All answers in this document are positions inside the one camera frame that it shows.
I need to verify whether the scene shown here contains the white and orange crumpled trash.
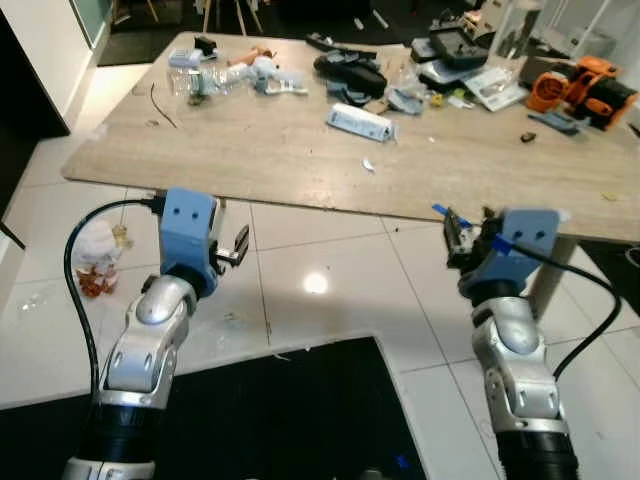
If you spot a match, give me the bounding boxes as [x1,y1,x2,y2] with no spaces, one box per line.
[74,220,133,300]

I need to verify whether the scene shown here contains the light wooden table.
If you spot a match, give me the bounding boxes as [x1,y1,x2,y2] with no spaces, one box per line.
[62,32,640,321]

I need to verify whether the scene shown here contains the blue-grey plastic piece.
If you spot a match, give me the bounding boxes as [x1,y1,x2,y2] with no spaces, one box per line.
[527,109,582,137]

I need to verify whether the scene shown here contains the white printed booklet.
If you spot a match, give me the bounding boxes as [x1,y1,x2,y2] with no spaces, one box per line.
[464,66,529,112]

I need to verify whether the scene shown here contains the white and blue flat box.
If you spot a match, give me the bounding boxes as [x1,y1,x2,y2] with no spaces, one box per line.
[325,102,399,144]

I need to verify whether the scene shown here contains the clear plastic bag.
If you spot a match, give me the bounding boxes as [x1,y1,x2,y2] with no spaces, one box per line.
[384,64,432,114]

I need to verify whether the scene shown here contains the clear plastic bottle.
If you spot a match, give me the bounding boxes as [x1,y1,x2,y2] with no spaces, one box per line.
[167,64,238,102]

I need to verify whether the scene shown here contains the white and blue gadget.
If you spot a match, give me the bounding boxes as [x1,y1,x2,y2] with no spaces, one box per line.
[248,56,310,97]

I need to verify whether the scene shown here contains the orange and black power tool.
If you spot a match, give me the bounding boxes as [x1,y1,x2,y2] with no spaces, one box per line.
[526,56,639,132]

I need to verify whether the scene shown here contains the small orange toy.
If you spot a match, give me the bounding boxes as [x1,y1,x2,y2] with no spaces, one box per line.
[227,46,277,67]

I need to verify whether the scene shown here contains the black open case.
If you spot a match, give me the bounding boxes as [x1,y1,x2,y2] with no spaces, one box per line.
[427,24,492,70]

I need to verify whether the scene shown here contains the black pouch bag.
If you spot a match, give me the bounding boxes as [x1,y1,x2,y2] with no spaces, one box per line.
[313,52,390,100]

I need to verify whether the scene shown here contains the black floor mat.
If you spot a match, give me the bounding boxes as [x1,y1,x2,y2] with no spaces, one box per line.
[0,336,428,480]

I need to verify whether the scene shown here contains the long black strip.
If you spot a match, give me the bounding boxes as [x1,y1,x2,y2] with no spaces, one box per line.
[304,32,380,60]

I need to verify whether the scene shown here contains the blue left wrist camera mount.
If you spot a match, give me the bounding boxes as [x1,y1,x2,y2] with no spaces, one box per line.
[158,187,223,297]

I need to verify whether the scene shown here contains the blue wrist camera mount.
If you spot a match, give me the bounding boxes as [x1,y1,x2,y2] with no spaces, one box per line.
[158,187,223,297]
[460,208,563,297]

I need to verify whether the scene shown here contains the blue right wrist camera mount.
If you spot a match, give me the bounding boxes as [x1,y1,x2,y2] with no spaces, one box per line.
[460,208,563,297]

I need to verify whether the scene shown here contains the thin dark wire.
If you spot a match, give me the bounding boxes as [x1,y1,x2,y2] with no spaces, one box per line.
[149,81,180,130]

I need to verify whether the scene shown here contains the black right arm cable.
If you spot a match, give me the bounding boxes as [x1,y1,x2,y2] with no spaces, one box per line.
[492,238,624,383]

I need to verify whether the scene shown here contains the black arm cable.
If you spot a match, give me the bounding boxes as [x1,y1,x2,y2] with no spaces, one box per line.
[492,238,624,383]
[64,197,167,401]

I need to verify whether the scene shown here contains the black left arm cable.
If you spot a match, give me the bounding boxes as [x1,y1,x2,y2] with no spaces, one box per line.
[64,197,167,401]

